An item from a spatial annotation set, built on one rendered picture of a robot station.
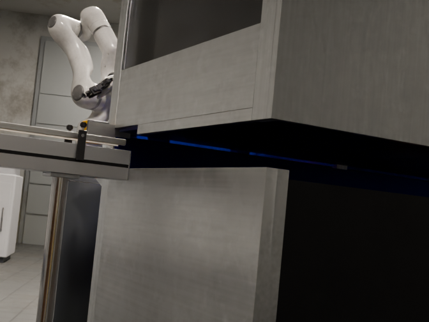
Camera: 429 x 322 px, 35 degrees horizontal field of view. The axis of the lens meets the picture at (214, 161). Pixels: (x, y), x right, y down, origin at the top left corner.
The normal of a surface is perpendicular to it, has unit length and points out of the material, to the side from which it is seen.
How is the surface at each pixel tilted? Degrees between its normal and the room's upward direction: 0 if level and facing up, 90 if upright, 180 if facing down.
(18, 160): 90
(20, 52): 90
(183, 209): 90
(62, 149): 90
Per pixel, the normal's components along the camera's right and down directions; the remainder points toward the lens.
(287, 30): 0.49, -0.01
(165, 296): -0.87, -0.11
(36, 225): 0.11, -0.06
